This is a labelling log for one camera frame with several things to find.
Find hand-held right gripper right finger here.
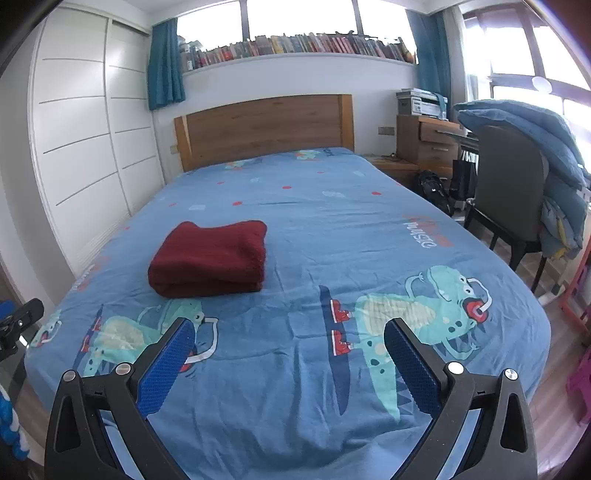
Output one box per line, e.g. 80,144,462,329
383,318,539,480

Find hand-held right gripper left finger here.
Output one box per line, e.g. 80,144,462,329
44,316,204,480

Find dark red knitted sweater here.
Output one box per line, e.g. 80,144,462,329
148,220,269,298

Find person's left hand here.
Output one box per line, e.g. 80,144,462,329
0,387,28,462

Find pink plastic stool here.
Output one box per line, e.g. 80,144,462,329
566,348,591,425

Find blue dinosaur print bed sheet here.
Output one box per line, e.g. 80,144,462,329
23,147,552,480

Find black backpack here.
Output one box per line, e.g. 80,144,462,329
416,170,455,217

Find black tote bag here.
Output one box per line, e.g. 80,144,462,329
450,152,478,201

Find white wardrobe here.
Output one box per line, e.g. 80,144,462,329
28,4,164,280

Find wooden nightstand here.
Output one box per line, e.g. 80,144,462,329
369,154,421,188

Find dark chair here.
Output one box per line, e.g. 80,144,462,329
464,124,552,294

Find wooden drawer unit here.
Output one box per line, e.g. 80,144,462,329
396,114,467,178

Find wooden headboard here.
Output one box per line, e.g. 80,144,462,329
174,94,355,174

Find white printer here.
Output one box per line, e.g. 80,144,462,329
396,88,448,118

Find blue quilt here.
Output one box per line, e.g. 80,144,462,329
452,99,591,259

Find teal curtain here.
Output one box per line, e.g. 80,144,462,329
148,18,186,110
406,9,451,121

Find row of books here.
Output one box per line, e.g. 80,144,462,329
180,31,419,72

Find red frame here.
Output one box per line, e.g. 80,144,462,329
561,263,591,326

